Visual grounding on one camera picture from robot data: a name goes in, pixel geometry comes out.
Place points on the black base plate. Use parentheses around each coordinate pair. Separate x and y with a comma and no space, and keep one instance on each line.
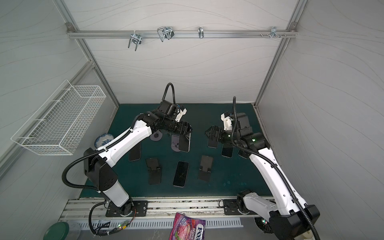
(139,208)
(232,207)

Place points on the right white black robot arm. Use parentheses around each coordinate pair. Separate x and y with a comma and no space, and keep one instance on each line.
(287,216)

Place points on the small metal bracket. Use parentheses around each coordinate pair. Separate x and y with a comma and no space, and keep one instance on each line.
(201,32)

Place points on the centre metal U-bolt clamp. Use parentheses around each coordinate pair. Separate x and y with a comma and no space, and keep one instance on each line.
(165,33)

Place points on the metal u-bolt clamp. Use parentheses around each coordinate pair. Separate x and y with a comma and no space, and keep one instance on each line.
(135,40)
(165,33)

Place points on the front right folding stand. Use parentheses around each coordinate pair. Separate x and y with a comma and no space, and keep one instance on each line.
(205,168)

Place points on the left metal U-bolt clamp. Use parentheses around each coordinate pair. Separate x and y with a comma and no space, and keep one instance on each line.
(135,40)

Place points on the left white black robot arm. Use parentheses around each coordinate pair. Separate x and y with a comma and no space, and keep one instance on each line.
(99,163)

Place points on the round stand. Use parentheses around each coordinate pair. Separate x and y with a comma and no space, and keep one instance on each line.
(156,136)
(175,140)

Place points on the front left folding stand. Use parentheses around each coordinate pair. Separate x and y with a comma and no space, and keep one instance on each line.
(155,171)

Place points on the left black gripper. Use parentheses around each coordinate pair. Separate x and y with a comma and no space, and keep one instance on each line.
(182,128)

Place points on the folding stand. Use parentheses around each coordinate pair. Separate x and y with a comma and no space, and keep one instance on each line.
(205,168)
(155,171)

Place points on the blue white ceramic bowl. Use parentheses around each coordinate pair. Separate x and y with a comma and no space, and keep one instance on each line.
(103,140)

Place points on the aluminium cross bar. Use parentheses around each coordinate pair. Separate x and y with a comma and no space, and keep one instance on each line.
(179,34)

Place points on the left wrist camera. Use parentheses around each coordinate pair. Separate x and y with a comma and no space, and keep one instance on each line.
(181,111)

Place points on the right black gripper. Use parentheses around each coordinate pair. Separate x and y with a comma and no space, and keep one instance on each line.
(216,132)

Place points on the white wire basket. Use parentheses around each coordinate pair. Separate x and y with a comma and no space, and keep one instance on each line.
(57,127)

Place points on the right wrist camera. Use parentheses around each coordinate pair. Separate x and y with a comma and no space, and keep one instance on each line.
(227,121)

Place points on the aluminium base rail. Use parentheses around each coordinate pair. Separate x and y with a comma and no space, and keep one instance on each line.
(158,208)

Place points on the white vent grille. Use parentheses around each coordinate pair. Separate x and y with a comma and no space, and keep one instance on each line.
(151,224)

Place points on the pink snack bag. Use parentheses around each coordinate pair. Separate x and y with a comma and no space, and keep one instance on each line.
(186,228)

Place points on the right metal bolt bracket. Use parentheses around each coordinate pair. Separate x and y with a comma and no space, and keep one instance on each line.
(273,34)

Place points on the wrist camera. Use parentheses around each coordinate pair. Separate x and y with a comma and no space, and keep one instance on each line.
(227,121)
(181,111)

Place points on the middle round stand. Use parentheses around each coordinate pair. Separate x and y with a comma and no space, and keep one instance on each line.
(175,140)

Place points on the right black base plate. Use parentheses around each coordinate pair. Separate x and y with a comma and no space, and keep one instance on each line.
(232,207)

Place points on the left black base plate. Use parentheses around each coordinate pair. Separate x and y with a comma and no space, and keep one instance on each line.
(139,208)

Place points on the back left round stand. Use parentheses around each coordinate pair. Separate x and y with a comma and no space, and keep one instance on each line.
(156,136)

